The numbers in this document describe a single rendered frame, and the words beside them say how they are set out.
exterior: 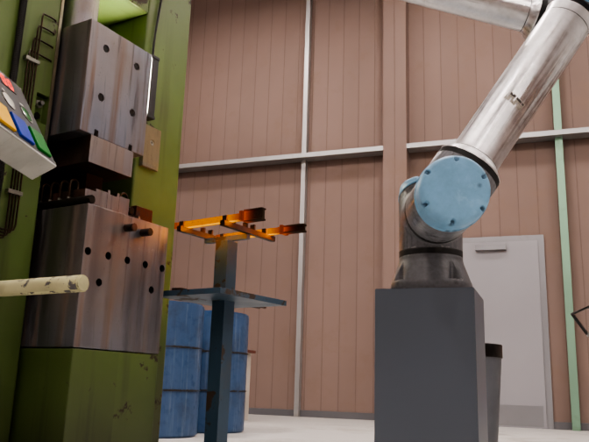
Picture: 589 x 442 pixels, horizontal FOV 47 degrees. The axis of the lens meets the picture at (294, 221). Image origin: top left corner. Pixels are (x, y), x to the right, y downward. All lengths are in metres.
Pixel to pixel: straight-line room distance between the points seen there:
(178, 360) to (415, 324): 3.52
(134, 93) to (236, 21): 8.14
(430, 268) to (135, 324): 1.13
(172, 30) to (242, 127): 6.85
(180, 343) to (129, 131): 2.67
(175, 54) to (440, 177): 1.80
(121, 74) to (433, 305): 1.46
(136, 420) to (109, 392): 0.16
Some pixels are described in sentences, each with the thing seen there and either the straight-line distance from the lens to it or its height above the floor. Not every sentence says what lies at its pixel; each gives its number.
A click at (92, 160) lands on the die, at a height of 1.08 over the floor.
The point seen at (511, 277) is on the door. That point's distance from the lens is 8.34.
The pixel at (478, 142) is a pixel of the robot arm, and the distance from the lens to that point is 1.52.
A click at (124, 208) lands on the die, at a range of 2.43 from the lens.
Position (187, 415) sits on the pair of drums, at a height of 0.15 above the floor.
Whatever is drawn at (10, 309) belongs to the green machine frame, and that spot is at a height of 0.58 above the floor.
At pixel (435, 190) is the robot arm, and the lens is 1.43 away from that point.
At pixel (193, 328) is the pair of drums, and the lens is 5.01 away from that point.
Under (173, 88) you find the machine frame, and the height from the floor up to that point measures 1.57.
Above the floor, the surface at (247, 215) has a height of 0.96.
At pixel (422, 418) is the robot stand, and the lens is 1.53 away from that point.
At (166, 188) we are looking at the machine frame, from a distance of 2.82.
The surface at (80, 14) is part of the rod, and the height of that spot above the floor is 1.69.
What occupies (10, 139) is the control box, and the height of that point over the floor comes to 0.95.
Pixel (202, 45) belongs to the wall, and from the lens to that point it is 10.73.
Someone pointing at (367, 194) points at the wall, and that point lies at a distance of 8.89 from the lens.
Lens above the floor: 0.38
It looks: 13 degrees up
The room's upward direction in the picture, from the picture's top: 2 degrees clockwise
